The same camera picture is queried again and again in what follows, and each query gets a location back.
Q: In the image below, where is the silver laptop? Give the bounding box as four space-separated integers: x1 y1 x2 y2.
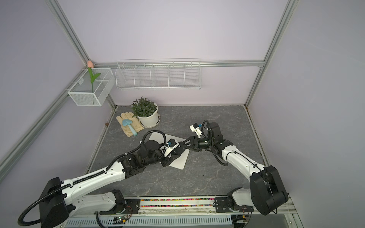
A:
147 133 190 170

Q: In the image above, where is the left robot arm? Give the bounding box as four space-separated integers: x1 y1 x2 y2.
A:
18 130 186 228

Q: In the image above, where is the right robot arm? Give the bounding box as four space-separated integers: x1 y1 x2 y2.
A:
179 120 289 215

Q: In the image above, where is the beige work glove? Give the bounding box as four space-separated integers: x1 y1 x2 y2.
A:
116 112 144 137

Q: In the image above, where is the potted green plant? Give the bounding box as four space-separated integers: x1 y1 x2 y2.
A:
130 97 159 128

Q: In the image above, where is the blue garden trowel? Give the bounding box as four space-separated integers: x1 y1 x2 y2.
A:
122 119 137 136

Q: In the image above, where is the pink artificial tulip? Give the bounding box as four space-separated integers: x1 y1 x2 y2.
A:
87 60 101 93

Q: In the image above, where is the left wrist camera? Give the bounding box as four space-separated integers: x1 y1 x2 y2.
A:
163 138 179 157

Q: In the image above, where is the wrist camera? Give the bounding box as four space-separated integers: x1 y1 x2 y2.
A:
163 138 179 157
190 123 202 138

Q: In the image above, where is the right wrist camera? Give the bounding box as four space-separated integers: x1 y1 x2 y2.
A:
190 123 202 138

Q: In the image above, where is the aluminium front rail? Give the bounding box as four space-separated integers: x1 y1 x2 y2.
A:
58 192 303 228

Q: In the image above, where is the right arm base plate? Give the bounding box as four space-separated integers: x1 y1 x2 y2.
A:
213 196 254 213

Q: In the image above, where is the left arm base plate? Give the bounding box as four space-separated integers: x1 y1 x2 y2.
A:
99 198 141 215

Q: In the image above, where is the white wire shelf basket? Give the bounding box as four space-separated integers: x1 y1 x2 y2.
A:
116 59 202 90

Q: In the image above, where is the white mesh wall box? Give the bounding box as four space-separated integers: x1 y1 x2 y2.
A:
68 68 116 107

